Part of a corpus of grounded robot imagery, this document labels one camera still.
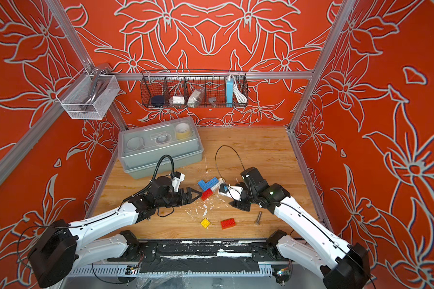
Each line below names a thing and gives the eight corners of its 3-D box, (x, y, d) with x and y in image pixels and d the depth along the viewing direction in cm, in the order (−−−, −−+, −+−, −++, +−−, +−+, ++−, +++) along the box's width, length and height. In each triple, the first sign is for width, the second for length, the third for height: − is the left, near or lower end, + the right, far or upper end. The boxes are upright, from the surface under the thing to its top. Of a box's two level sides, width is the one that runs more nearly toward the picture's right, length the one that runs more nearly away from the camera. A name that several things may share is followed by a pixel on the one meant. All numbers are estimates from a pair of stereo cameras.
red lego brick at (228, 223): (222, 230, 81) (222, 228, 79) (219, 223, 83) (220, 221, 80) (235, 225, 82) (236, 223, 80) (233, 218, 84) (233, 216, 82)
